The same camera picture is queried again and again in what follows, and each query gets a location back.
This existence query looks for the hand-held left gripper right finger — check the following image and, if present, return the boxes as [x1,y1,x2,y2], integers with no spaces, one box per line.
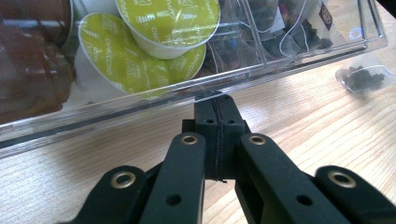
[218,92,252,181]

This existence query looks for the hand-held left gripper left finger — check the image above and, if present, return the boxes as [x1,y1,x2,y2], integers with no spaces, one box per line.
[181,92,220,181]

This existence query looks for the clear drawer with capsules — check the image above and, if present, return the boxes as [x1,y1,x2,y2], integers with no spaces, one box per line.
[0,0,389,161]

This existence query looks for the small clear plastic cup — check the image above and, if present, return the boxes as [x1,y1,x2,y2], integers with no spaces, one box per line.
[334,52,396,95]

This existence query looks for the green coffee capsule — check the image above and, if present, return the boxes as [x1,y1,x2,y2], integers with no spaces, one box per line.
[163,43,207,86]
[115,0,221,61]
[74,12,172,105]

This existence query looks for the pile of tea bags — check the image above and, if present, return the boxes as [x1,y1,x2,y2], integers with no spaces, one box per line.
[202,0,335,71]

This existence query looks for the brown coffee capsule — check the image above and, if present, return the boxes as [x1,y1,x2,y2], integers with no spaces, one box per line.
[0,22,76,125]
[0,0,74,31]

